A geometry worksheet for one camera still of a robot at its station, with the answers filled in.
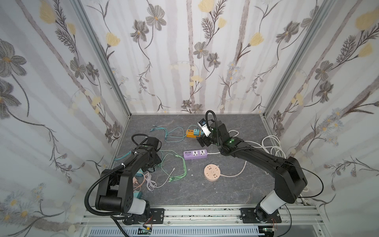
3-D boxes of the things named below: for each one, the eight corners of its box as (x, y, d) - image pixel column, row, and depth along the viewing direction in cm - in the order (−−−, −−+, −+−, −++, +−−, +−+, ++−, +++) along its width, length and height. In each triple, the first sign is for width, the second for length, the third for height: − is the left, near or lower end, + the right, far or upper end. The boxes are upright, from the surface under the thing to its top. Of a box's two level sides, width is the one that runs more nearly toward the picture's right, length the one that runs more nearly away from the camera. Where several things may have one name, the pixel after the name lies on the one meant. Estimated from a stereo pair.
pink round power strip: (204, 181, 88) (204, 179, 85) (203, 166, 94) (204, 164, 92) (220, 181, 88) (221, 179, 86) (218, 166, 94) (219, 164, 92)
